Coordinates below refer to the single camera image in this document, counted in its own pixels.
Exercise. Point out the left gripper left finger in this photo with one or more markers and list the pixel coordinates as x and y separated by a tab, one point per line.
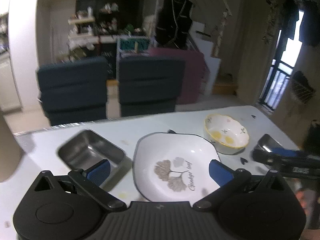
89	182

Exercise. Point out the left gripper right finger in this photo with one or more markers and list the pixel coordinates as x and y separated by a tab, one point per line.
229	181

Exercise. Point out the yellow rimmed lemon bowl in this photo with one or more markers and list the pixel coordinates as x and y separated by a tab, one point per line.
228	136

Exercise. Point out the white ginkgo leaf plate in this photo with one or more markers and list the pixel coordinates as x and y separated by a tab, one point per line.
172	167

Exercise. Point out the person's right hand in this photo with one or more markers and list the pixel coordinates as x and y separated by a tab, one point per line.
309	200

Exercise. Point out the rectangular steel tray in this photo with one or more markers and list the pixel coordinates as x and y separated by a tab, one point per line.
267	143
88	148

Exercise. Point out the beige ribbed jug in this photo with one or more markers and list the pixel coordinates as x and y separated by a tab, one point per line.
10	151

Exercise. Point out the left dark blue chair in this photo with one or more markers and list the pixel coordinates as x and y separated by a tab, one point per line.
74	91

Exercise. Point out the dark blue chair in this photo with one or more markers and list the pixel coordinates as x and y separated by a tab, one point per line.
74	91
149	84

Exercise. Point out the maroon chair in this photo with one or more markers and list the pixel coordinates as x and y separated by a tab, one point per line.
194	70

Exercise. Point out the right dark blue chair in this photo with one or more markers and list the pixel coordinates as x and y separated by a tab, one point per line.
149	84

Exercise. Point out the teal poizon sign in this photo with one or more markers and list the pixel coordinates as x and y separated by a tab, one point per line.
136	45

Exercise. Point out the white shelf with clutter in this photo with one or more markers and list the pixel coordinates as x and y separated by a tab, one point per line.
88	33

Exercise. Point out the black hanging jacket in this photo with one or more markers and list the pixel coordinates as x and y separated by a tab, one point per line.
173	24

